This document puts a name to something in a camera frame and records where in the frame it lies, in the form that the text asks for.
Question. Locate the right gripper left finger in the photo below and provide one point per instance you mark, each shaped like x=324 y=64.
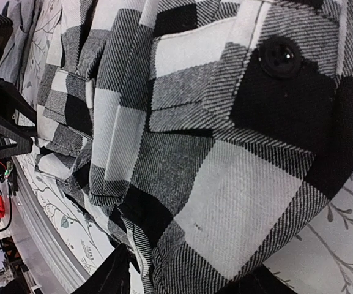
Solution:
x=113 y=275

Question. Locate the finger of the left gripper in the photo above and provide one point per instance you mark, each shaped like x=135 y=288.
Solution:
x=14 y=139

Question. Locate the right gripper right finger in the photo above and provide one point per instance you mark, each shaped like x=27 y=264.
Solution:
x=260 y=281

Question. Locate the black white plaid shirt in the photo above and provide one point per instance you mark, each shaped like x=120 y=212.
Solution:
x=213 y=137

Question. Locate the folded grey button shirt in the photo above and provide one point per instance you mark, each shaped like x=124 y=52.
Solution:
x=24 y=15

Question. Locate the front aluminium rail frame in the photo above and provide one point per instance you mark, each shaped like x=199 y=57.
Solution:
x=48 y=257

